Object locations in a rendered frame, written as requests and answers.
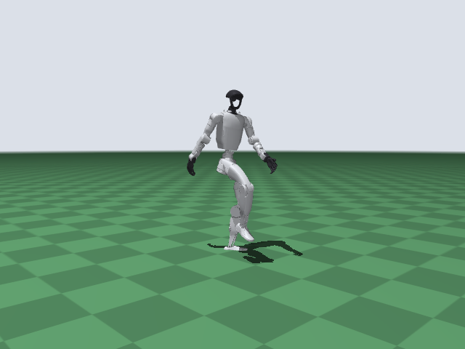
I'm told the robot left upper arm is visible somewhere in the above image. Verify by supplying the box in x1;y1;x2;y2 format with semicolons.
244;116;259;145

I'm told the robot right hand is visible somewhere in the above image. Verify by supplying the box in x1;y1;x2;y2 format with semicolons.
187;157;196;176

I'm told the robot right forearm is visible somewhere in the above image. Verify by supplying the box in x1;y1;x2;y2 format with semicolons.
189;135;205;161

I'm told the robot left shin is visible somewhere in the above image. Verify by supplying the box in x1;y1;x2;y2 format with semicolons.
228;216;240;248

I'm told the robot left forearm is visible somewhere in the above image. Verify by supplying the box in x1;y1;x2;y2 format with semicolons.
253;141;266;160

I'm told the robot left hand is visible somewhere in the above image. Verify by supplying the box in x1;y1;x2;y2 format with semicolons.
263;153;277;174

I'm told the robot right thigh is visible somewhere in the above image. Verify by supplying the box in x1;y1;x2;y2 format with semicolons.
217;159;254;195

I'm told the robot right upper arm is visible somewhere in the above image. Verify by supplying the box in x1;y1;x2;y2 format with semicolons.
201;113;224;144

